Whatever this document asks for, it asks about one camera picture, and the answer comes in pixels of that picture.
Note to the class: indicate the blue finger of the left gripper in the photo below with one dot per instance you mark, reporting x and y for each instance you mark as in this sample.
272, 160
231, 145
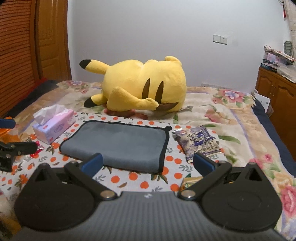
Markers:
7, 123

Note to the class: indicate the white wall switch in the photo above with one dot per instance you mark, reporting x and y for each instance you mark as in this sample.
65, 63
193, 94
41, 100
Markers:
220, 39

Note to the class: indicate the small red candy wrapper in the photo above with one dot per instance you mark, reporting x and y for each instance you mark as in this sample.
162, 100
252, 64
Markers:
39, 149

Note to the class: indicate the purple snack bag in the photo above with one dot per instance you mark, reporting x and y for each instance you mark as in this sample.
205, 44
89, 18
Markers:
197, 140

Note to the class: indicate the white paper by cabinet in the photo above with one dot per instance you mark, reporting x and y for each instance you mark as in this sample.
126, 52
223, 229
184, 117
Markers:
265, 101

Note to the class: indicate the wooden door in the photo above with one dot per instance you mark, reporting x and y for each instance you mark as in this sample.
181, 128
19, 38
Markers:
51, 37

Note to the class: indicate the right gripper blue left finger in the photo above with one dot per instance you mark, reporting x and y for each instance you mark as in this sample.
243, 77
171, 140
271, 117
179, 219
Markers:
93, 165

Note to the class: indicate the wooden cabinet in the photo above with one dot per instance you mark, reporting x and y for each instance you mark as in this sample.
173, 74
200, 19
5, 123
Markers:
281, 93

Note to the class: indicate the green noodle snack bag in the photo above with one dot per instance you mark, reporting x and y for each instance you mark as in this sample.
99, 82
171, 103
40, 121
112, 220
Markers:
189, 181

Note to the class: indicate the orange-dotted white cloth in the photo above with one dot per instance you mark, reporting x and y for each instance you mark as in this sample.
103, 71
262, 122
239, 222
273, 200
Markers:
176, 168

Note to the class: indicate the stack of books and papers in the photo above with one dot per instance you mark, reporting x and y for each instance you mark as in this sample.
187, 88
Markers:
279, 62

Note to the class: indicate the purple and grey towel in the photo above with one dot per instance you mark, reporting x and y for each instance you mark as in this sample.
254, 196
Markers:
122, 146

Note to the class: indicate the wooden slatted headboard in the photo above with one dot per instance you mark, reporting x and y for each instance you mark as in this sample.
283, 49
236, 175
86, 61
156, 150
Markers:
19, 70

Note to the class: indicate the orange plastic cup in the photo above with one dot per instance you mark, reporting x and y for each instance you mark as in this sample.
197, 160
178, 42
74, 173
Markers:
9, 135

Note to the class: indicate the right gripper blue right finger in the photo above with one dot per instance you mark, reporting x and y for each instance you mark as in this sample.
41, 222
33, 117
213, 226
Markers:
203, 164

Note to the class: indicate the floral bed blanket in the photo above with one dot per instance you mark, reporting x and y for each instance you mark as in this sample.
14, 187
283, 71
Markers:
243, 130

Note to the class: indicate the pink tissue pack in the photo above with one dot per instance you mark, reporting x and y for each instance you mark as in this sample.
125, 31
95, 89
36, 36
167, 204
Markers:
52, 121

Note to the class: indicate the yellow Pikachu plush toy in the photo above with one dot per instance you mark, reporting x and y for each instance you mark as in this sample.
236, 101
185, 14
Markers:
130, 84

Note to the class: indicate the small grey desk fan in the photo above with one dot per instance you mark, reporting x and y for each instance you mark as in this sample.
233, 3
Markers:
288, 48

